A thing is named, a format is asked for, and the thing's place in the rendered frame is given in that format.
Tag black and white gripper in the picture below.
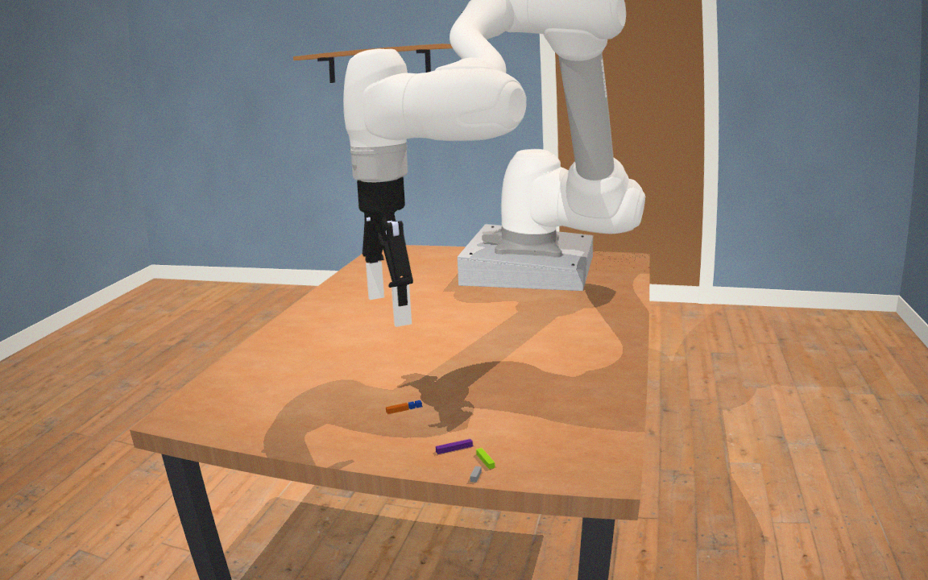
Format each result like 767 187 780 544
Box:
357 177 413 327

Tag purple rod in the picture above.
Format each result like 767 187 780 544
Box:
436 439 473 454

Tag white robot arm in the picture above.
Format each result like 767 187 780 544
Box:
343 0 645 257

